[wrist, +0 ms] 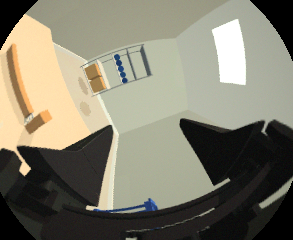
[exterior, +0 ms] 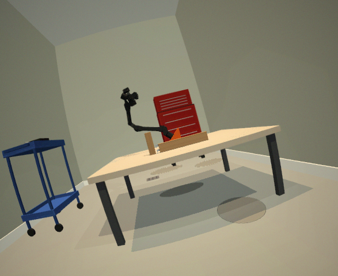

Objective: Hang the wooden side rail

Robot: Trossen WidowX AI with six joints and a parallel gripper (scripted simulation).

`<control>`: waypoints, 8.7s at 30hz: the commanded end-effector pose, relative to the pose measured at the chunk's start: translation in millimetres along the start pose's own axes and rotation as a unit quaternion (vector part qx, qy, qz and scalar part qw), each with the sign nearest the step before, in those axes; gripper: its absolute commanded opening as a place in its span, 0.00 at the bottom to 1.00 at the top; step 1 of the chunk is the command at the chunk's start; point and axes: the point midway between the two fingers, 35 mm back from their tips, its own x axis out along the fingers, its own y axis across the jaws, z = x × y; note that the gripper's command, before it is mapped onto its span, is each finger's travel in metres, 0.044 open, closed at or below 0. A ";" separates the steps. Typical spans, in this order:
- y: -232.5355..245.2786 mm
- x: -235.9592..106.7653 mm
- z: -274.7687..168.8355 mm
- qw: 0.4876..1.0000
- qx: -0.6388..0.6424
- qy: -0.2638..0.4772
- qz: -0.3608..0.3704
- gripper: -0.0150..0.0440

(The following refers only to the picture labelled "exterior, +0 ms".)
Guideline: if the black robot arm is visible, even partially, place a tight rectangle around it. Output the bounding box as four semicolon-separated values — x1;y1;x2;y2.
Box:
120;92;174;139

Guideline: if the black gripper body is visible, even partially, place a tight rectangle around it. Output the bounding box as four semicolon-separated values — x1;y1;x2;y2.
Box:
126;92;136;106

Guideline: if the wooden rail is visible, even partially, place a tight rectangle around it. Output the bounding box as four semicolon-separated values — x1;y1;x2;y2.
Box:
155;131;208;153

